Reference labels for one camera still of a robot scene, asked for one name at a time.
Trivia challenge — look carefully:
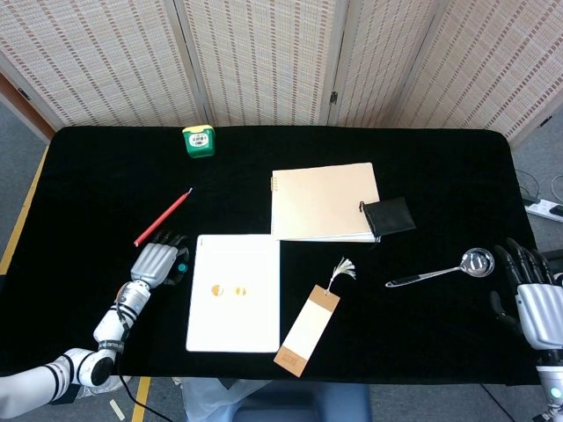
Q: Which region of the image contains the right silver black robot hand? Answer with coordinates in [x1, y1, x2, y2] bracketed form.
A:
[489, 237, 563, 352]

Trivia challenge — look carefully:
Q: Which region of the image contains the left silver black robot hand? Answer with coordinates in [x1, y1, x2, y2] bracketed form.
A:
[130, 229, 191, 291]

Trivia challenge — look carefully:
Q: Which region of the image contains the red pencil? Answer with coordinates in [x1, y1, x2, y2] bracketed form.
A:
[133, 187, 194, 248]

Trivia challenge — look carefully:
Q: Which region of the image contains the black tablecloth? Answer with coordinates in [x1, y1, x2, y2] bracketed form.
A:
[0, 126, 551, 387]

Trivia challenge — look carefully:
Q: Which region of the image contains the metal ladle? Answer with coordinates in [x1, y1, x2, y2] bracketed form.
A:
[384, 247, 496, 289]

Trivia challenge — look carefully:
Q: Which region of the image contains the white power strip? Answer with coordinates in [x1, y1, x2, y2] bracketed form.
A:
[525, 198, 563, 222]

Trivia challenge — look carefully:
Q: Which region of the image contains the white magnetic board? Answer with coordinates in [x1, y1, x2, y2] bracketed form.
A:
[186, 234, 282, 353]

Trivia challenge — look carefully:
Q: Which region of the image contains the green yellow box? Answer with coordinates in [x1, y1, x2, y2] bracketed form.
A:
[181, 124, 216, 159]

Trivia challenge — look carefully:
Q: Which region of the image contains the light grey fabric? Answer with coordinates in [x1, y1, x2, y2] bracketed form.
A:
[182, 377, 274, 422]

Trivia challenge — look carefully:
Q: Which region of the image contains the brown white tasselled bookmark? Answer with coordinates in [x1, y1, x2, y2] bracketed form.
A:
[273, 257, 357, 379]

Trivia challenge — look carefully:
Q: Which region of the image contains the beige spiral notebook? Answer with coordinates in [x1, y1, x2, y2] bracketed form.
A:
[268, 162, 382, 244]

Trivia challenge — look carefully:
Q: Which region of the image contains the black zip pouch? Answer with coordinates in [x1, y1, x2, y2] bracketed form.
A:
[359, 196, 417, 236]

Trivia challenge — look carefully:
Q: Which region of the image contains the woven folding screen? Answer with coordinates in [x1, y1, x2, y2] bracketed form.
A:
[0, 0, 563, 149]

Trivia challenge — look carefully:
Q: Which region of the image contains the thin floor cable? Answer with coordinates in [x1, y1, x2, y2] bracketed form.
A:
[516, 169, 543, 206]

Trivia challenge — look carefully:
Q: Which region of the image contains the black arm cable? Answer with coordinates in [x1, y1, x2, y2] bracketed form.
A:
[117, 373, 177, 422]

